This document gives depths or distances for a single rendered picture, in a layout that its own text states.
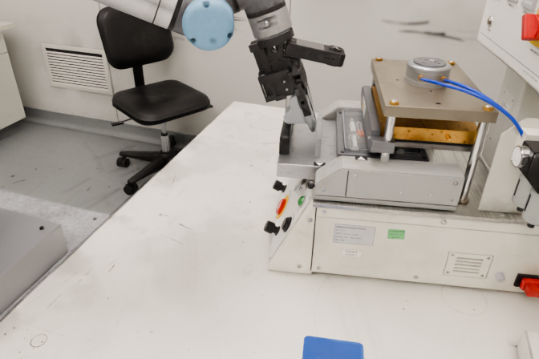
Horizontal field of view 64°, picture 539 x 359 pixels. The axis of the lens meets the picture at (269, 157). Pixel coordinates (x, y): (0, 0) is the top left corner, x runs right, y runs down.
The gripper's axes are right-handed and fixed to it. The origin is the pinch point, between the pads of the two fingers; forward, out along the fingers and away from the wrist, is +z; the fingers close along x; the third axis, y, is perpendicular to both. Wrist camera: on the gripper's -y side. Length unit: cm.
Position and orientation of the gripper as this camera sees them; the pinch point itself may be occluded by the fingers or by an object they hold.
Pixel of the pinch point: (314, 124)
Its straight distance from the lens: 89.9
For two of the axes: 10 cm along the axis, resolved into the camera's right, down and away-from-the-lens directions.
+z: 3.2, 8.4, 4.3
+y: -9.4, 2.3, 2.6
